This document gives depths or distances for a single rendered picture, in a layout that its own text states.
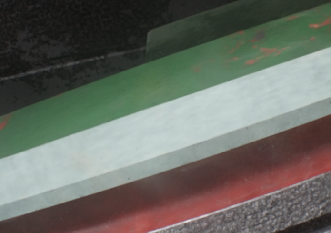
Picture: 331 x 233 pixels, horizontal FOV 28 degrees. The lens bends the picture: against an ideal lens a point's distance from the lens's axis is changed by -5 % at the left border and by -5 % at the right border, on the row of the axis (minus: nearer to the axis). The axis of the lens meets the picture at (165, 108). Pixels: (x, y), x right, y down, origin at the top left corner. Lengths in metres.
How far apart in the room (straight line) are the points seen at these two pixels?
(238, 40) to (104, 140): 0.26
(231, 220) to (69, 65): 0.87
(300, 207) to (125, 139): 0.16
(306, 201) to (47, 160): 0.23
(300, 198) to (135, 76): 0.32
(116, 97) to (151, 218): 0.22
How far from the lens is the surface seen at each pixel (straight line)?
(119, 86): 0.80
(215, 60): 0.76
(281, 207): 0.56
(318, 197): 0.56
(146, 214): 0.58
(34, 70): 1.40
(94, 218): 0.59
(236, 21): 1.20
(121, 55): 1.37
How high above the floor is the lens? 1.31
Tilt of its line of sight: 69 degrees down
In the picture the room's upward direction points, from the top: 179 degrees clockwise
